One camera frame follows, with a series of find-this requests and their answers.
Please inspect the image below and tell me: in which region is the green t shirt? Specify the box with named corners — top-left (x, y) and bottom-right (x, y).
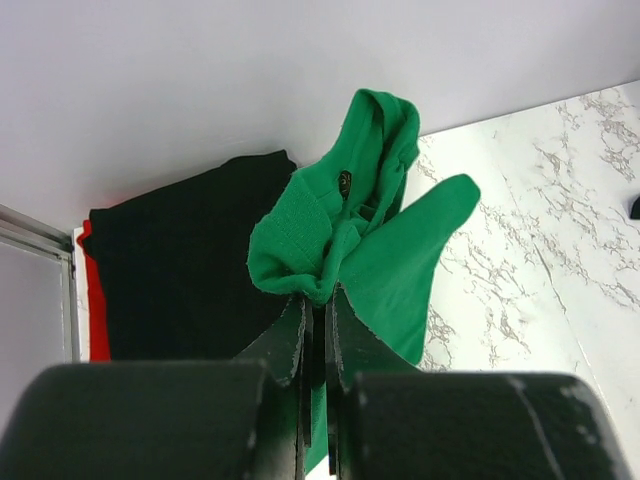
top-left (247, 88), bottom-right (482, 474)

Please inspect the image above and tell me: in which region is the left aluminium frame post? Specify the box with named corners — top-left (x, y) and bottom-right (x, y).
top-left (1, 205), bottom-right (81, 362)

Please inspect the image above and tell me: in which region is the folded black t shirt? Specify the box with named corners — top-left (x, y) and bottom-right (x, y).
top-left (86, 150), bottom-right (296, 361)

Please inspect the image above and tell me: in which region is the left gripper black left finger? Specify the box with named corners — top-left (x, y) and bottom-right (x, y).
top-left (1, 297), bottom-right (313, 479)

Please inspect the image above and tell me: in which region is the folded red t shirt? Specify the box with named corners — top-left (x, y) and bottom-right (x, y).
top-left (75, 220), bottom-right (111, 362)

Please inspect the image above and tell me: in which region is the black crumpled t shirt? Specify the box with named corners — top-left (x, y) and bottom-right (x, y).
top-left (629, 197), bottom-right (640, 220)

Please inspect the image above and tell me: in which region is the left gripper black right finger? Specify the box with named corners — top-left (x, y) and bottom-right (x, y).
top-left (325, 288), bottom-right (632, 479)

